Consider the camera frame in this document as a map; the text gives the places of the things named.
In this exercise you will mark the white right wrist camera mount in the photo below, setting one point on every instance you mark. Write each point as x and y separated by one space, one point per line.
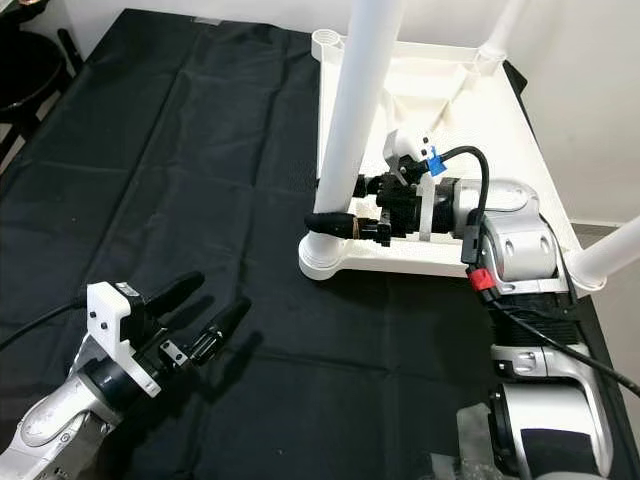
405 150

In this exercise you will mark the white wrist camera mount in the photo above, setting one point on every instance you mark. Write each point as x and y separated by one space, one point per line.
405 150
110 315

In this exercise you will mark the tan rubber band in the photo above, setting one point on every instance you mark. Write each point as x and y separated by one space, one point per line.
355 229

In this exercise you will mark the black tablecloth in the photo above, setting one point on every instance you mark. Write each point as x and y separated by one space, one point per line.
160 180

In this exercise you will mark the white plastic table top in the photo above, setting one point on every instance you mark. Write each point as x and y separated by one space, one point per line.
430 258

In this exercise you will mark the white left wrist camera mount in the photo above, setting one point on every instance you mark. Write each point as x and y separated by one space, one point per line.
110 315

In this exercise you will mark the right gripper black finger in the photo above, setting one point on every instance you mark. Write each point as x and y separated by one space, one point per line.
335 227
368 186

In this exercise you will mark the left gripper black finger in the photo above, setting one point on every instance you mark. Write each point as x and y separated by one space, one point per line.
177 293
225 328

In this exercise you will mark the white plastic table leg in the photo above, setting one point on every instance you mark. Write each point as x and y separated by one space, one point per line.
502 35
365 100
605 255

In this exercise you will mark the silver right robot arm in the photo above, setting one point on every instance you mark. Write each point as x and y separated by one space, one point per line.
520 240

